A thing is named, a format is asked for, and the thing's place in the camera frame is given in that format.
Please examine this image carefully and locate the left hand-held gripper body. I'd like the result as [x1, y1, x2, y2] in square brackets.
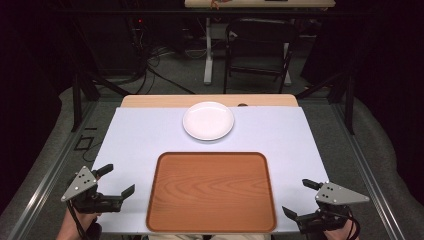
[60, 165, 125, 215]

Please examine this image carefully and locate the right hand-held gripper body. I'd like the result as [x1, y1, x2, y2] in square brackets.
[294, 181, 371, 235]

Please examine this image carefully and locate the person's right hand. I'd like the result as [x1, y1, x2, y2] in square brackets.
[321, 218, 361, 240]

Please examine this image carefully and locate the person's left hand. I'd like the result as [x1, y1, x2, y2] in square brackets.
[55, 207, 102, 240]

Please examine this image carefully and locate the white table mat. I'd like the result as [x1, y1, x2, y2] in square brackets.
[91, 106, 330, 235]

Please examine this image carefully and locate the black metal stand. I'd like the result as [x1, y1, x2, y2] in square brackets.
[295, 70, 356, 136]
[70, 70, 132, 133]

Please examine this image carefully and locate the brown wooden tray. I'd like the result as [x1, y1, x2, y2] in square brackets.
[145, 151, 278, 234]

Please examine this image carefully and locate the white round plate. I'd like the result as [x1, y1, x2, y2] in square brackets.
[182, 101, 236, 142]

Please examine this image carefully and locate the dark equipment with red light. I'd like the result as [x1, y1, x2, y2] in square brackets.
[128, 15, 149, 68]

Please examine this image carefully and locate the white-legged wooden desk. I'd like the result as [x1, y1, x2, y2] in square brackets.
[183, 0, 337, 86]

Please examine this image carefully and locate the black folding chair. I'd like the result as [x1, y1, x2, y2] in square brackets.
[223, 17, 298, 95]

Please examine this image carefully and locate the black horizontal bar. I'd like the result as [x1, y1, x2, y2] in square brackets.
[49, 8, 371, 17]

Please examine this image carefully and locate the orange object on desk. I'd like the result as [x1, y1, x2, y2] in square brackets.
[209, 0, 232, 10]

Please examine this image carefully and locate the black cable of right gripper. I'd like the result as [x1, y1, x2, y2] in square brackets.
[343, 208, 362, 240]

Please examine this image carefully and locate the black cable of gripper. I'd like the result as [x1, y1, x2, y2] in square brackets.
[343, 208, 362, 240]
[65, 199, 88, 240]

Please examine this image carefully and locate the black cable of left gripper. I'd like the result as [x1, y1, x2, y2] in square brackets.
[65, 199, 88, 240]

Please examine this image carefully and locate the grey metal floor rail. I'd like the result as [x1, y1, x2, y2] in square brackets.
[5, 99, 99, 240]
[331, 101, 407, 240]

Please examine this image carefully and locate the bundle of floor cables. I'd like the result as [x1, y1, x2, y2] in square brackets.
[131, 43, 198, 96]

